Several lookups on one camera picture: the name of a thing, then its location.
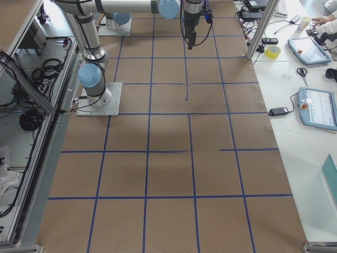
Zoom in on paper cup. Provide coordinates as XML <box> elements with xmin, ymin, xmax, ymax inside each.
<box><xmin>298</xmin><ymin>16</ymin><xmax>312</xmax><ymax>31</ymax></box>

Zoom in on far blue teach pendant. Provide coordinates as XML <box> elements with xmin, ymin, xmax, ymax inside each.
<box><xmin>288</xmin><ymin>37</ymin><xmax>332</xmax><ymax>65</ymax></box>

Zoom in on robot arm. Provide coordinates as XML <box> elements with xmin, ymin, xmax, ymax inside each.
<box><xmin>105</xmin><ymin>13</ymin><xmax>131</xmax><ymax>31</ymax></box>
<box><xmin>54</xmin><ymin>1</ymin><xmax>213</xmax><ymax>68</ymax></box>

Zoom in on black cable coil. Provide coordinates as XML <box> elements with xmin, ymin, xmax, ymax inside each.
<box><xmin>19</xmin><ymin>109</ymin><xmax>43</xmax><ymax>132</ymax></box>

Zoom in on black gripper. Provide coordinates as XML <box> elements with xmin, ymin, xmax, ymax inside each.
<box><xmin>183</xmin><ymin>7</ymin><xmax>213</xmax><ymax>50</ymax></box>

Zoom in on near blue teach pendant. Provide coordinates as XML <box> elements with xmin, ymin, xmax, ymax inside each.
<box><xmin>298</xmin><ymin>87</ymin><xmax>336</xmax><ymax>131</ymax></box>

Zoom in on yellow tape roll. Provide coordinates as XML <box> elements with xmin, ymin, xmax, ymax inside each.
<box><xmin>265</xmin><ymin>45</ymin><xmax>281</xmax><ymax>60</ymax></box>

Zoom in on white crumpled cloth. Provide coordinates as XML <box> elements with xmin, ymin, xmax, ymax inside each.
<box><xmin>0</xmin><ymin>146</ymin><xmax>19</xmax><ymax>201</ymax></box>

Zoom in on green plastic sheet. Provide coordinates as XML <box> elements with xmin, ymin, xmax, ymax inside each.
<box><xmin>322</xmin><ymin>154</ymin><xmax>337</xmax><ymax>203</ymax></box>

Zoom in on white sleeved forearm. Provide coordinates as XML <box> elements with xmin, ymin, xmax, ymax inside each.
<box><xmin>317</xmin><ymin>11</ymin><xmax>336</xmax><ymax>34</ymax></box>

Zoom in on black power adapter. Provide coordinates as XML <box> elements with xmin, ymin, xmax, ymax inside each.
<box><xmin>268</xmin><ymin>107</ymin><xmax>289</xmax><ymax>116</ymax></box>

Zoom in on blue teach pendant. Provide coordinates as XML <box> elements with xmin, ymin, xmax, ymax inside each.
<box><xmin>298</xmin><ymin>87</ymin><xmax>336</xmax><ymax>131</ymax></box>
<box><xmin>288</xmin><ymin>37</ymin><xmax>332</xmax><ymax>65</ymax></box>

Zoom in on aluminium frame post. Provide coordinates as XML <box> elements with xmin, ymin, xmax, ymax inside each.
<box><xmin>246</xmin><ymin>0</ymin><xmax>279</xmax><ymax>60</ymax></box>

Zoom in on person's bare hand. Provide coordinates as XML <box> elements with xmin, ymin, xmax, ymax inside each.
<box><xmin>312</xmin><ymin>16</ymin><xmax>330</xmax><ymax>26</ymax></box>

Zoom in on black handled scissors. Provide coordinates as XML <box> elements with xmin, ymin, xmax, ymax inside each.
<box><xmin>296</xmin><ymin>67</ymin><xmax>308</xmax><ymax>87</ymax></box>

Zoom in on black remote device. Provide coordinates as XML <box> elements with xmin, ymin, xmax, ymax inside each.
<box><xmin>261</xmin><ymin>38</ymin><xmax>278</xmax><ymax>45</ymax></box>

